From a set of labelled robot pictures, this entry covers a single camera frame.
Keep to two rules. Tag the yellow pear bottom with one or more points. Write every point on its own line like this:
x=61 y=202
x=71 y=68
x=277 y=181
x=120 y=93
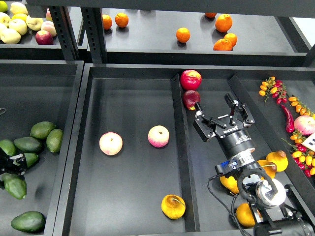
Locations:
x=244 y=215

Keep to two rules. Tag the red apple on shelf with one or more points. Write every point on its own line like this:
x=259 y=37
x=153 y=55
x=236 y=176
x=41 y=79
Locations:
x=44 y=37

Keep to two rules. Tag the black left tray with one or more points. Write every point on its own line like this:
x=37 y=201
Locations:
x=32 y=91

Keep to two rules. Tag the pink apple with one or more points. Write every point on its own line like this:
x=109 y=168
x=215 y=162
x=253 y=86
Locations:
x=158 y=136
x=110 y=143

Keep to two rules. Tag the white label card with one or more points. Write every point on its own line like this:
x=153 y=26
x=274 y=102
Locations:
x=310 y=142

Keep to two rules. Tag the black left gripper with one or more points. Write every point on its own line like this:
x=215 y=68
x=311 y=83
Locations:
x=12 y=164

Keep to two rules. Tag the orange behind front orange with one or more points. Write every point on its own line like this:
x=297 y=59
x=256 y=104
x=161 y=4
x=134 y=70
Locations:
x=232 y=38

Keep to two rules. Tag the upper cherry tomato bunch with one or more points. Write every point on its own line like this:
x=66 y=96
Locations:
x=273 y=88

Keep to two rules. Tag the avocado far left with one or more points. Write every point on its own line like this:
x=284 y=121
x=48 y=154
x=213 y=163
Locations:
x=8 y=147

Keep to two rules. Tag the yellow pear with brown stem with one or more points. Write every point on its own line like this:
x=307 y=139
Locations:
x=269 y=167

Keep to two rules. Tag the bright red apple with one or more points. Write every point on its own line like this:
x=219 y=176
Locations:
x=190 y=79

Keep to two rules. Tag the pale yellow apple middle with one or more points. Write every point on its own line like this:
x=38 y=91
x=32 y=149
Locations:
x=19 y=25

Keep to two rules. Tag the pale yellow apple front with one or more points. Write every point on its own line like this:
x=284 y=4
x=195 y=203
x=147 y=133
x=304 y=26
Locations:
x=10 y=36

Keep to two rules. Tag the lower cherry tomato bunch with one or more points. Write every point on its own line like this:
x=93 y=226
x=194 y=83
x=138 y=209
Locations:
x=302 y=155

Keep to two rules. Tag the yellow pear under gripper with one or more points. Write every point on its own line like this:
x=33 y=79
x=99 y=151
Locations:
x=230 y=183

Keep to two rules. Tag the middle orange tomato bunch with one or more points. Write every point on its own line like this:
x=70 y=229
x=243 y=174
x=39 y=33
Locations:
x=300 y=108

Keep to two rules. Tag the dark red apple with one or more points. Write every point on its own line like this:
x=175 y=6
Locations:
x=190 y=98

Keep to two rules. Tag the black shelf upright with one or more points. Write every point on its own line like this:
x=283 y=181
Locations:
x=65 y=33
x=93 y=26

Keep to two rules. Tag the black middle tray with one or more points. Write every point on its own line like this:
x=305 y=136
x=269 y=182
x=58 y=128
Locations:
x=121 y=195

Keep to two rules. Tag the orange on shelf front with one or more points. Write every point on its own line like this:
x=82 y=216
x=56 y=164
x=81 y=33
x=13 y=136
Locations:
x=223 y=45

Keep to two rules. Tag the black tray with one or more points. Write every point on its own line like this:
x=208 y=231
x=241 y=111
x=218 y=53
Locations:
x=121 y=195
x=32 y=91

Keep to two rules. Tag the avocado right of pile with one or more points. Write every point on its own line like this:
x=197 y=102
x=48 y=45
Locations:
x=54 y=140

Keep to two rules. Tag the pink apple right tray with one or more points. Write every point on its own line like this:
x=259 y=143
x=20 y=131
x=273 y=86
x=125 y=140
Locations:
x=305 y=125

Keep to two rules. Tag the large orange on shelf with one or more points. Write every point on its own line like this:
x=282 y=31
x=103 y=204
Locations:
x=224 y=23

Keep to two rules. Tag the black shelf upright left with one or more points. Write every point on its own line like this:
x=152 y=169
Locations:
x=65 y=33

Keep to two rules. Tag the red chili pepper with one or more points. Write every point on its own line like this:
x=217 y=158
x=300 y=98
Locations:
x=289 y=120

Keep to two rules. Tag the cherry tomato bunch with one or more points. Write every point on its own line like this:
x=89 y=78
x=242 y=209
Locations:
x=273 y=88
x=302 y=155

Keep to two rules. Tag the avocado centre of pile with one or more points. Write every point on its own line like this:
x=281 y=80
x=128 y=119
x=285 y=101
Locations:
x=28 y=144

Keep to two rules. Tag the pink apple left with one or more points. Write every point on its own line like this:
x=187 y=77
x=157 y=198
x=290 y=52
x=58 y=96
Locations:
x=110 y=143

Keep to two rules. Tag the black shelf upright right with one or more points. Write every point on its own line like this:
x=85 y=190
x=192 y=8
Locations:
x=93 y=26

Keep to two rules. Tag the orange on shelf centre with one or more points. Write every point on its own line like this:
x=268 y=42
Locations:
x=183 y=35

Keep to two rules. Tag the avocado bottom left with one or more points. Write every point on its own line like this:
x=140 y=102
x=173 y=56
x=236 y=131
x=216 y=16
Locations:
x=29 y=222

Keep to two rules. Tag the green avocado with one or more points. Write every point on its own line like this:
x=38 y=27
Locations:
x=15 y=185

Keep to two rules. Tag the orange on shelf left edge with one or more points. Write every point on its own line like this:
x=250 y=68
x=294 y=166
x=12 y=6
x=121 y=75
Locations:
x=107 y=22

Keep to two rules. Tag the pink apple centre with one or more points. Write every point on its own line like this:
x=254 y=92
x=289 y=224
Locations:
x=158 y=136

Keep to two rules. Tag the orange at shelf back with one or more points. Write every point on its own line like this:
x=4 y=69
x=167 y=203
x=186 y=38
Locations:
x=210 y=15

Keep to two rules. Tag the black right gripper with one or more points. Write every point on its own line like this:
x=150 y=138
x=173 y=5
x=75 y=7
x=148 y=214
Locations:
x=228 y=129

